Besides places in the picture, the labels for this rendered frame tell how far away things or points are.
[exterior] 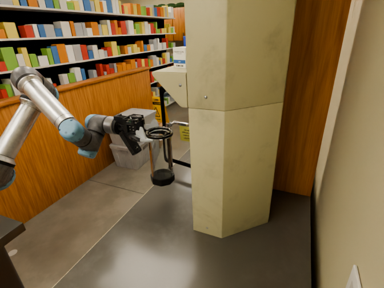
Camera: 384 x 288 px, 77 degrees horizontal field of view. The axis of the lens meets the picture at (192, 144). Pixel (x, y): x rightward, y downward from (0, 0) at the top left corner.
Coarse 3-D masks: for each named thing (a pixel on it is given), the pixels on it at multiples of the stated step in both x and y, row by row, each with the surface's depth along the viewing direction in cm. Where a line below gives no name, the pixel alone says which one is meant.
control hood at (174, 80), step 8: (160, 72) 70; (168, 72) 69; (176, 72) 68; (184, 72) 67; (160, 80) 70; (168, 80) 69; (176, 80) 68; (184, 80) 67; (168, 88) 70; (176, 88) 69; (184, 88) 68; (176, 96) 70; (184, 96) 69; (184, 104) 70
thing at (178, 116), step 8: (168, 96) 112; (168, 104) 114; (176, 104) 111; (168, 112) 116; (176, 112) 113; (184, 112) 110; (168, 120) 118; (176, 120) 115; (184, 120) 112; (176, 128) 117; (184, 128) 114; (176, 136) 119; (184, 136) 116; (176, 144) 121; (184, 144) 118; (176, 152) 123; (184, 152) 120; (184, 160) 122
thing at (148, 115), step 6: (132, 108) 346; (126, 114) 319; (144, 114) 317; (150, 114) 320; (150, 120) 325; (144, 126) 314; (114, 138) 306; (120, 138) 302; (114, 144) 312; (120, 144) 308
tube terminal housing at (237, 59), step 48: (192, 0) 58; (240, 0) 56; (288, 0) 61; (192, 48) 63; (240, 48) 61; (288, 48) 66; (192, 96) 68; (240, 96) 66; (192, 144) 75; (240, 144) 73; (192, 192) 83; (240, 192) 80
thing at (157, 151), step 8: (152, 128) 98; (160, 128) 98; (168, 128) 97; (152, 136) 90; (160, 136) 90; (152, 144) 93; (160, 144) 92; (168, 144) 94; (152, 152) 94; (160, 152) 93; (168, 152) 95; (152, 160) 96; (160, 160) 95; (168, 160) 96; (152, 168) 98; (160, 168) 96; (168, 168) 98; (152, 176) 101; (160, 176) 98; (168, 176) 99
